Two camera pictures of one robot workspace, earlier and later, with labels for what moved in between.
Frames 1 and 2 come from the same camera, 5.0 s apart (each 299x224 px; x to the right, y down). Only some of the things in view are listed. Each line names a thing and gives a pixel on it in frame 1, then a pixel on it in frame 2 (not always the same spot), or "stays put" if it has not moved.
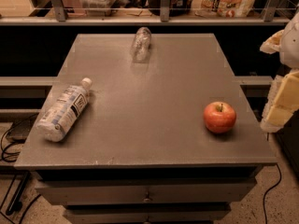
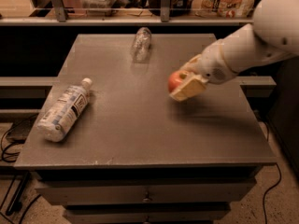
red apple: (220, 117) -> (175, 80)
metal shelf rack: (63, 20) stays put
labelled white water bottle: (63, 113) stays put
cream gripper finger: (282, 102) -> (192, 85)
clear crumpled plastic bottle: (141, 45) stays put
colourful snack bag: (232, 1) stays put
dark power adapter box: (19, 131) stays put
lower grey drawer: (147, 214) stays put
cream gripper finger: (272, 45) -> (193, 63)
